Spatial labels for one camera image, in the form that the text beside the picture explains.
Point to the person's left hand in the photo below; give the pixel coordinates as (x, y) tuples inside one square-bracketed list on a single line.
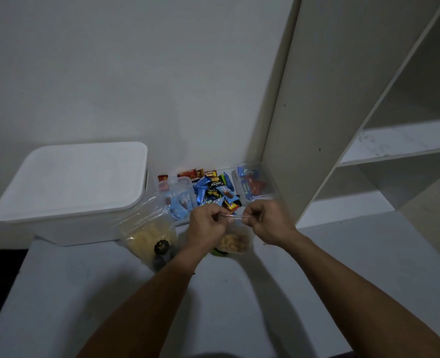
[(205, 227)]

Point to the person's right hand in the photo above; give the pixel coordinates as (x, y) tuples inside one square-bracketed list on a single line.
[(270, 223)]

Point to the green black snack packets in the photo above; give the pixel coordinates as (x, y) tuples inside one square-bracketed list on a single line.
[(220, 252)]

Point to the clear bag of orange snacks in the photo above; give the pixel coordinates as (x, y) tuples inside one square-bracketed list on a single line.
[(235, 244)]

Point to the clear plastic container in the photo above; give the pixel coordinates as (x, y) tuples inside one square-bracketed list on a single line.
[(179, 201), (253, 184)]

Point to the pile of candies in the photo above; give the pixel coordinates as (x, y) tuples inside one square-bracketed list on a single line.
[(212, 186)]

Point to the bag of dark cookies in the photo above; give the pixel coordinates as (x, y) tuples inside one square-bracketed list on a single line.
[(162, 253)]

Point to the bag of yellow chips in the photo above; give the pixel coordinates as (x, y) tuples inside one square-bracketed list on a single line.
[(145, 238)]

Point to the white plastic storage bin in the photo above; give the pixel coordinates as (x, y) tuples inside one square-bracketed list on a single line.
[(74, 175)]

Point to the person's right forearm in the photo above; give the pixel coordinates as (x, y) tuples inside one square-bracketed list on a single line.
[(354, 302)]

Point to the person's left forearm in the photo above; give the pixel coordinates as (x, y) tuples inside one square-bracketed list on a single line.
[(145, 309)]

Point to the white wooden shelf unit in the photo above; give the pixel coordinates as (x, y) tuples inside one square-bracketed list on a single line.
[(317, 108)]

